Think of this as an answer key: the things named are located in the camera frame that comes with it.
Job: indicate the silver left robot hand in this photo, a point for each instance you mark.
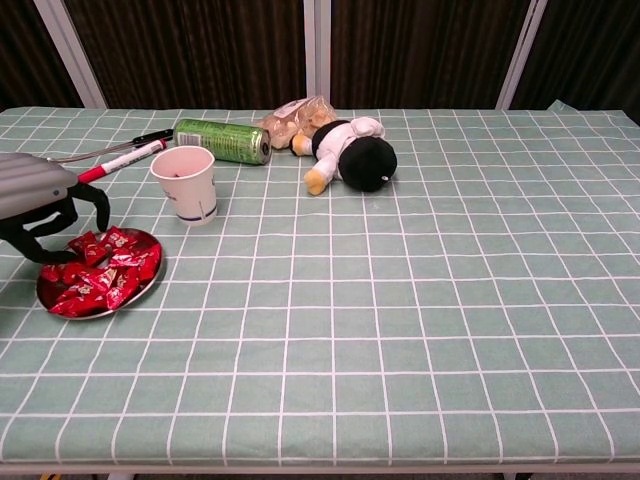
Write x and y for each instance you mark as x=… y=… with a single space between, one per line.
x=30 y=185

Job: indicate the silver metal plate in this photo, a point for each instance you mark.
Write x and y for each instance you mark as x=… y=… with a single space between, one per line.
x=151 y=239

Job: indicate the white paper cup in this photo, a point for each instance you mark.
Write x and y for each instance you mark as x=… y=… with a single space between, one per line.
x=192 y=200

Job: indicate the red and white marker pen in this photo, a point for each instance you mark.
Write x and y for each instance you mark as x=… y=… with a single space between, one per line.
x=125 y=160

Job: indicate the dark brown partition panel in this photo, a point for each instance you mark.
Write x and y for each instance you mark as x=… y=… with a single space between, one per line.
x=20 y=50
x=590 y=50
x=200 y=50
x=425 y=50

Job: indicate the green drink can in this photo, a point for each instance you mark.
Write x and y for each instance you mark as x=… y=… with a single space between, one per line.
x=225 y=141

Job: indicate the clear bag of snacks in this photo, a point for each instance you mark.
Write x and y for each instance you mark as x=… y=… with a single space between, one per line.
x=300 y=120

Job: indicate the black and white plush toy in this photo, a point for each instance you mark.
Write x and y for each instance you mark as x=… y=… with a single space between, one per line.
x=367 y=165

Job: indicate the green checked tablecloth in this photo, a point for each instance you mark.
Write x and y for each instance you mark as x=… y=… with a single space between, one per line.
x=400 y=300

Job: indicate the white partition frame post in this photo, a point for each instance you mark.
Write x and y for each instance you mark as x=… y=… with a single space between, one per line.
x=522 y=50
x=317 y=50
x=70 y=40

